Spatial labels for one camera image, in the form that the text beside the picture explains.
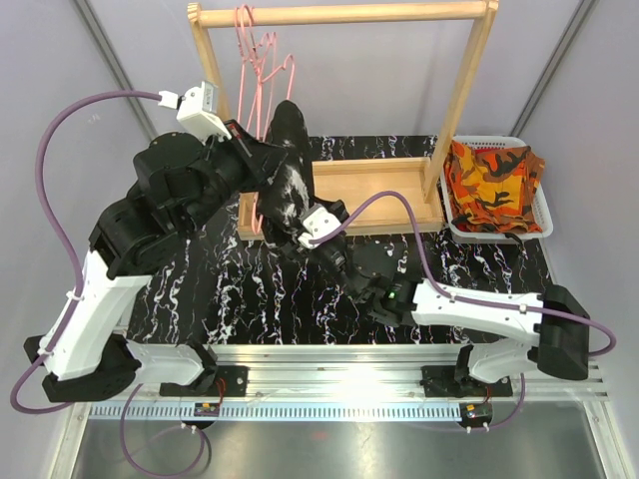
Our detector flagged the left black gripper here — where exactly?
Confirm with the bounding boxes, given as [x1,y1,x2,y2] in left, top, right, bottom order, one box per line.
[178,118,288,236]

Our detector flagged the black white patterned trousers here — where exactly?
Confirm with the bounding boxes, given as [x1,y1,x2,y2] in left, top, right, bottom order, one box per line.
[257,100,315,248]

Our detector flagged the pink wire hanger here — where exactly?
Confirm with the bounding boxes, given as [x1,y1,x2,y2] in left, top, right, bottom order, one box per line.
[240,5,296,140]
[234,4,264,137]
[251,192,264,235]

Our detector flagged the orange camouflage trousers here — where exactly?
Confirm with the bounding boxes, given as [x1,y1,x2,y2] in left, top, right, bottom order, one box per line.
[443,141,545,235]

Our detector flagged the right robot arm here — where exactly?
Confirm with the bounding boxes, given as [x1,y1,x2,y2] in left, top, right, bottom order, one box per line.
[296,204,591,398]

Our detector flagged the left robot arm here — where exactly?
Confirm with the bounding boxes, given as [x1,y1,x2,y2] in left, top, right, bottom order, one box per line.
[25,120,287,403]

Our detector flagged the wooden clothes rack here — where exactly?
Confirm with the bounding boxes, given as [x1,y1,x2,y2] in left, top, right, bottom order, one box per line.
[187,1,499,236]

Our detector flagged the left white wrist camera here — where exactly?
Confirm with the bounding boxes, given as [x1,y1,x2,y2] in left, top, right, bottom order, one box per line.
[158,81,231,143]

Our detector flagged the aluminium mounting rail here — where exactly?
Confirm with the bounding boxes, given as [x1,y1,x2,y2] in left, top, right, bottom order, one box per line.
[74,342,610,400]

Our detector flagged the white slotted cable duct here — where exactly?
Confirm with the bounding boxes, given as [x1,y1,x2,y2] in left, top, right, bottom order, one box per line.
[89,401,461,422]

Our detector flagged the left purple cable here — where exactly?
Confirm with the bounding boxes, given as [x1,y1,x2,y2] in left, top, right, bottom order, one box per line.
[9,91,166,414]

